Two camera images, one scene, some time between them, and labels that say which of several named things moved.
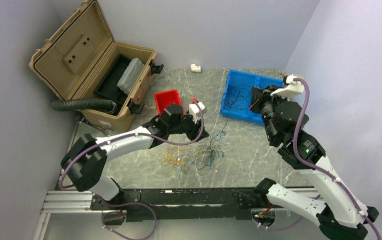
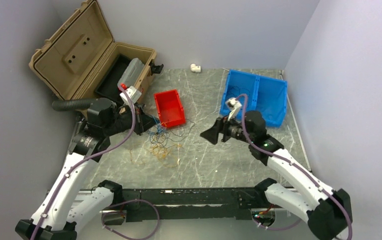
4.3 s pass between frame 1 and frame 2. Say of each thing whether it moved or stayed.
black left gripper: moved
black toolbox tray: stayed
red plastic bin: stayed
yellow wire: moved
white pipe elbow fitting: stayed
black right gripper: moved
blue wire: moved
